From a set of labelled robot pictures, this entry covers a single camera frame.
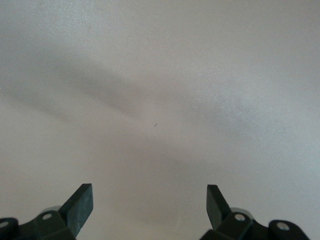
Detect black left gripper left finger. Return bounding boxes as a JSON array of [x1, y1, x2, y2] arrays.
[[0, 183, 94, 240]]

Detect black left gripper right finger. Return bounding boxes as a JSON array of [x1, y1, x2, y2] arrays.
[[206, 184, 311, 240]]

